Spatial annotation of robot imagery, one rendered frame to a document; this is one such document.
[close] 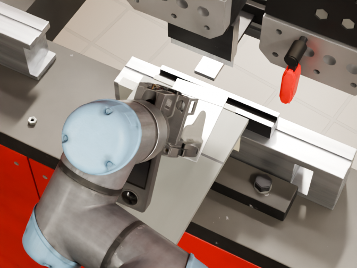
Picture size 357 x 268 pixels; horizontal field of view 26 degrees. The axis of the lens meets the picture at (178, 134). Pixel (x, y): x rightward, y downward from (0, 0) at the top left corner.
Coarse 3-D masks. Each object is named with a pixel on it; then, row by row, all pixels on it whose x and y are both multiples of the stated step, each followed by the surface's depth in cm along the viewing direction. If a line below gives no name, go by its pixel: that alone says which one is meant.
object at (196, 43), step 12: (168, 24) 109; (168, 36) 111; (180, 36) 109; (192, 36) 108; (228, 36) 104; (192, 48) 112; (204, 48) 109; (216, 48) 108; (228, 48) 106; (216, 60) 111; (228, 60) 108
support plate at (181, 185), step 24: (240, 120) 115; (216, 144) 113; (168, 168) 110; (192, 168) 110; (216, 168) 110; (168, 192) 108; (192, 192) 108; (144, 216) 106; (168, 216) 106; (192, 216) 106
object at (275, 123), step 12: (168, 72) 120; (180, 72) 120; (204, 84) 119; (228, 96) 118; (240, 108) 117; (252, 108) 117; (264, 108) 116; (252, 120) 115; (264, 120) 115; (276, 120) 116; (264, 132) 116
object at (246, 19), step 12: (252, 0) 126; (264, 0) 125; (240, 12) 127; (252, 12) 126; (264, 12) 125; (240, 24) 125; (240, 36) 124; (204, 60) 121; (204, 72) 120; (216, 72) 120
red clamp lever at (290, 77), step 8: (296, 40) 91; (304, 40) 92; (296, 48) 90; (304, 48) 91; (288, 56) 90; (296, 56) 90; (288, 64) 91; (296, 64) 90; (288, 72) 93; (296, 72) 93; (288, 80) 94; (296, 80) 94; (280, 88) 96; (288, 88) 95; (296, 88) 97; (280, 96) 97; (288, 96) 96
